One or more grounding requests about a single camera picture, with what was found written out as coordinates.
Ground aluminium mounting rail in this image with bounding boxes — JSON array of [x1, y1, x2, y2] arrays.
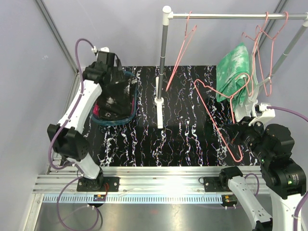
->
[[32, 167, 231, 204]]

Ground white garment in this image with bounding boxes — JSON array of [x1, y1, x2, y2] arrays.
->
[[234, 35, 260, 122]]

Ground pink trousers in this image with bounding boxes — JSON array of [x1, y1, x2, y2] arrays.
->
[[92, 102, 100, 117]]

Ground green and white trousers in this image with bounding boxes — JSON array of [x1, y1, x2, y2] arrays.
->
[[216, 43, 250, 109]]

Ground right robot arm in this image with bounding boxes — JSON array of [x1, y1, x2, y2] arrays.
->
[[218, 117, 308, 231]]

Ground black and white trousers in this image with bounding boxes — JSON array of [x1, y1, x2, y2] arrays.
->
[[97, 71, 138, 121]]

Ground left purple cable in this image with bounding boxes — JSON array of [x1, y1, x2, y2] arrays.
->
[[47, 38, 102, 227]]

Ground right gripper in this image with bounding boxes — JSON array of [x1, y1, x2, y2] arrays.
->
[[224, 115, 271, 162]]

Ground metal clothes rack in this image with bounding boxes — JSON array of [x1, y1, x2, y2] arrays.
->
[[154, 6, 308, 129]]

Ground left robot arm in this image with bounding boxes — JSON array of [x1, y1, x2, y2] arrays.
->
[[47, 47, 123, 191]]

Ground teal transparent plastic bin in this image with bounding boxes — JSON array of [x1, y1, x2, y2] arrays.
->
[[91, 71, 138, 126]]

